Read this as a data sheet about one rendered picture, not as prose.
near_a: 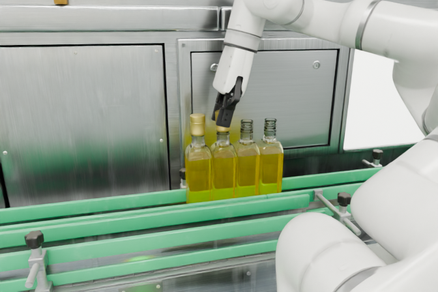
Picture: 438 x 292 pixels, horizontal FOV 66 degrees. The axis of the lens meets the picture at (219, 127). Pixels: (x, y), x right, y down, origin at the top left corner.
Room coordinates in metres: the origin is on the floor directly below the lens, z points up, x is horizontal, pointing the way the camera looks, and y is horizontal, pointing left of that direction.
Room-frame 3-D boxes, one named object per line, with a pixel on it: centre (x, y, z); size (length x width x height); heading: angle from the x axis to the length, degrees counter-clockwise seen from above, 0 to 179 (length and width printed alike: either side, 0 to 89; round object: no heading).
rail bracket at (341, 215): (0.66, -0.26, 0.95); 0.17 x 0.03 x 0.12; 13
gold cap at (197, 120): (0.72, 0.05, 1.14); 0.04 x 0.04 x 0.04
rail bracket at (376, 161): (0.91, -0.45, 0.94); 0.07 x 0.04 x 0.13; 13
